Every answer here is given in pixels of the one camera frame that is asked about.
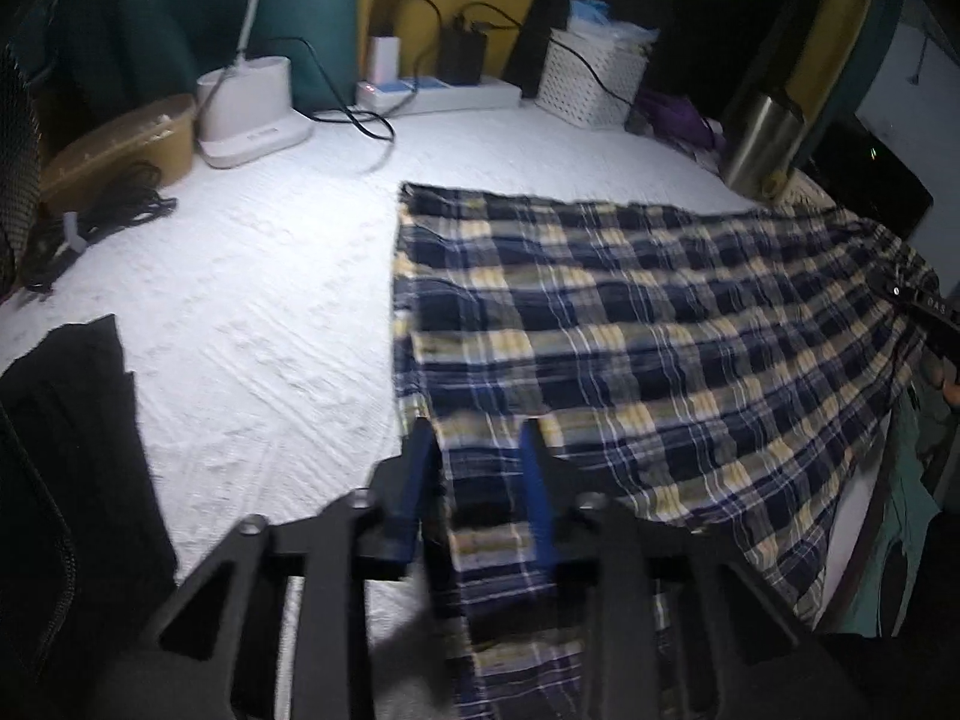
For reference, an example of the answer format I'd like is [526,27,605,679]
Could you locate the white desk lamp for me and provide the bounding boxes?
[195,0,313,169]

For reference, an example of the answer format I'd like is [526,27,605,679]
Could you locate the white power strip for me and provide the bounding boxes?
[356,76,521,119]

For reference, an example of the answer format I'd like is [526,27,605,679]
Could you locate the white plastic basket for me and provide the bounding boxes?
[535,29,649,130]

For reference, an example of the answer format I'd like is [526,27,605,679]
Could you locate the teal curtain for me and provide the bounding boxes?
[41,0,358,146]

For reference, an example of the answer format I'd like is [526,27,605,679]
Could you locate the blue yellow plaid pants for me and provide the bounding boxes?
[392,184,939,718]

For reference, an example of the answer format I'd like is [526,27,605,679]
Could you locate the black folded garment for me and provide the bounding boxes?
[0,313,181,662]

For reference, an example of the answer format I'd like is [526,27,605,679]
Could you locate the white cartoon mug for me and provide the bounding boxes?
[775,169,836,210]

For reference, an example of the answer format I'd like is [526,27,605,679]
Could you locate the brown lidded food container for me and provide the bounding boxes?
[41,94,195,213]

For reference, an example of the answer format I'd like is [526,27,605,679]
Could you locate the black charger adapter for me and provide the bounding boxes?
[436,26,487,86]

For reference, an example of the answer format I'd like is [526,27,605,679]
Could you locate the purple cloth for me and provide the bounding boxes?
[636,88,726,169]

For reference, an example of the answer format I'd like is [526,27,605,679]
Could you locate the coiled black cable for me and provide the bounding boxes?
[17,161,181,298]

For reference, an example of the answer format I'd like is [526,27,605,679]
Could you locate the stainless steel tumbler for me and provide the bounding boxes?
[721,94,805,200]

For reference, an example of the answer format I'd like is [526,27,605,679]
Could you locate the white charger adapter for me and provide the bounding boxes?
[366,36,400,86]

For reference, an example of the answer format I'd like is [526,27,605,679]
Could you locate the black electronic box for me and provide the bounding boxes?
[802,117,934,241]

